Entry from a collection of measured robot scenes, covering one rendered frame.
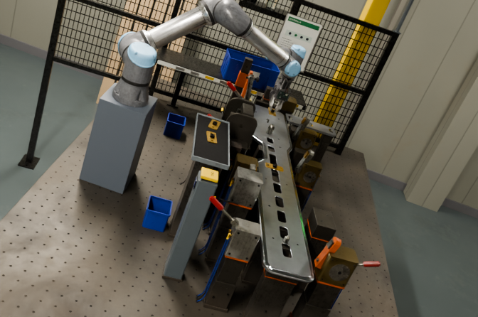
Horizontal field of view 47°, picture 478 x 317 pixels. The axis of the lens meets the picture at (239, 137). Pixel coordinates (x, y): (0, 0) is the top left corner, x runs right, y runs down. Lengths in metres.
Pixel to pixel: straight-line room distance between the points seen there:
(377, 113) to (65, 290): 3.62
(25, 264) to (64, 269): 0.13
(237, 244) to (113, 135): 0.77
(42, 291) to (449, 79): 3.91
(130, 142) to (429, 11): 3.14
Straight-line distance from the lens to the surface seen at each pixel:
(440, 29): 4.91
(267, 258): 1.89
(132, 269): 2.12
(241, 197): 2.09
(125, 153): 2.37
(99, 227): 2.27
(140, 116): 2.28
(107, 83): 4.71
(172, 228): 2.30
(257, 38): 2.40
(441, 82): 5.04
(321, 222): 2.16
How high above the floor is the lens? 2.09
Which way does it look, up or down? 25 degrees down
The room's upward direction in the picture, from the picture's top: 21 degrees clockwise
